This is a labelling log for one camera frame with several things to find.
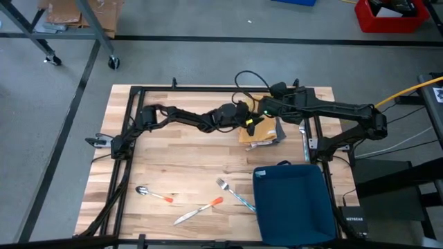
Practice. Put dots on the brown cardboard sheet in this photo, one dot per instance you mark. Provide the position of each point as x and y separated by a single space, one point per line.
69 12

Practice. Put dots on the mustard yellow towel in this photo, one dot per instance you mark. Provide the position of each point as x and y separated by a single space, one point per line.
259 133

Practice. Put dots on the black Netgear network switch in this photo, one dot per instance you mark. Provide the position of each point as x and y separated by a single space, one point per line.
353 221

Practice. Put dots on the grey waffle towel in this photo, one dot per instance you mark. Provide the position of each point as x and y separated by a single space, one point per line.
281 131

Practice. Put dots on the black equipment stand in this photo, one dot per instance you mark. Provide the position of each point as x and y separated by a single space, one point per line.
391 186

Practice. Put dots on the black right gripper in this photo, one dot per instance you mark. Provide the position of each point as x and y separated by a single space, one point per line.
273 105

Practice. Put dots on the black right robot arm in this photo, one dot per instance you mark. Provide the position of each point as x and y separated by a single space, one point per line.
339 114

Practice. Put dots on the black metal table frame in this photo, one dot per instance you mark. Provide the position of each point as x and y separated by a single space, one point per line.
207 89

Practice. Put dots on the red plastic bin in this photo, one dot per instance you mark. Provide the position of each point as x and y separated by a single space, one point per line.
391 24

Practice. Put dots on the blue plastic bin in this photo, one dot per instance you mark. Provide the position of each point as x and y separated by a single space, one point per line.
294 2

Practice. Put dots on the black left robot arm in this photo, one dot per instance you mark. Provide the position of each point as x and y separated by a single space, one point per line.
173 119

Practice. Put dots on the black side table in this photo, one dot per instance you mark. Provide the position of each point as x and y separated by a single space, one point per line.
432 100

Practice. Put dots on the navy blue fabric basket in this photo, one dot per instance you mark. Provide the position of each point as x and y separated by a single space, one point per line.
294 204

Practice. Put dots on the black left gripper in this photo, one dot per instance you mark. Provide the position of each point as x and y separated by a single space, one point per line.
233 114

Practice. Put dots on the grey metal cart on casters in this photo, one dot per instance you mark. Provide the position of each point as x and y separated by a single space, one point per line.
93 24

